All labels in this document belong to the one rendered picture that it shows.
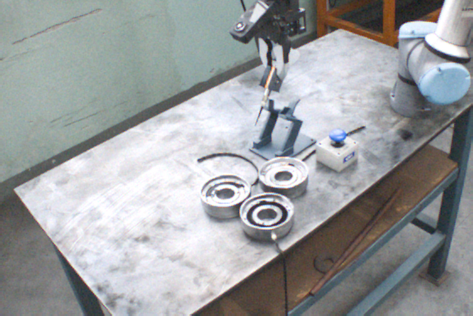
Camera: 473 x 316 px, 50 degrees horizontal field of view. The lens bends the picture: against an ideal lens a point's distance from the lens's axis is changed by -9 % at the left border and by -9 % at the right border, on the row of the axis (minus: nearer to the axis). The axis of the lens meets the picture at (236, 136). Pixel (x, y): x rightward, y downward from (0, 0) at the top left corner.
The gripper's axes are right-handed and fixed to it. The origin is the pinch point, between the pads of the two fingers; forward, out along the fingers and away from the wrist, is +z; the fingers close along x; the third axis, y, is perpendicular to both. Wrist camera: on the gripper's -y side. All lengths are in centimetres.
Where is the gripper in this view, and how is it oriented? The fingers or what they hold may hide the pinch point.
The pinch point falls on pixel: (274, 73)
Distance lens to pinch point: 120.4
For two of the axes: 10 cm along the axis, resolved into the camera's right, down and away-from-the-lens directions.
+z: 0.9, 8.3, 5.6
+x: -6.6, -3.7, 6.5
